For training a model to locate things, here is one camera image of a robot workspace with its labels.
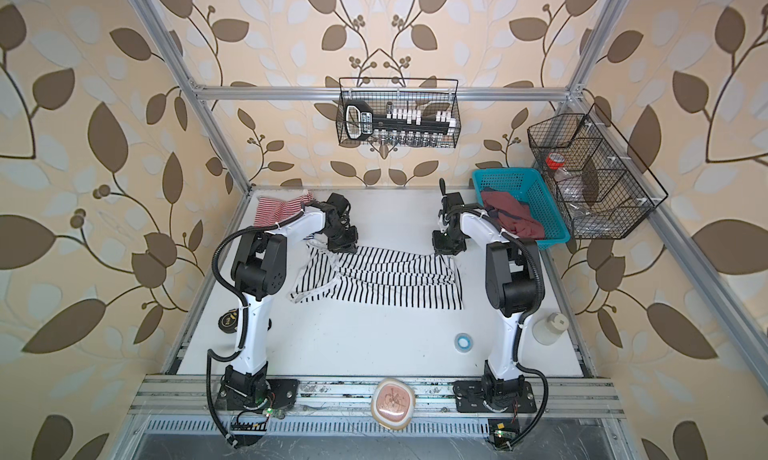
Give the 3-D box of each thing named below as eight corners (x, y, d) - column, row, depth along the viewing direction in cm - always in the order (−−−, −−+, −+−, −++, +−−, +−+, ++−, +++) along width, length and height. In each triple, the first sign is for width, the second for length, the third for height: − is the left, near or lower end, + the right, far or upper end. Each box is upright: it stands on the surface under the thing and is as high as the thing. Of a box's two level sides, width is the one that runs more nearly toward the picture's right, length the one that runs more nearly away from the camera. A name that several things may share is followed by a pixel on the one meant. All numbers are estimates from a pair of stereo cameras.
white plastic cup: (532, 341, 84) (548, 328, 75) (532, 325, 87) (547, 310, 78) (551, 346, 84) (569, 333, 75) (550, 329, 87) (567, 315, 78)
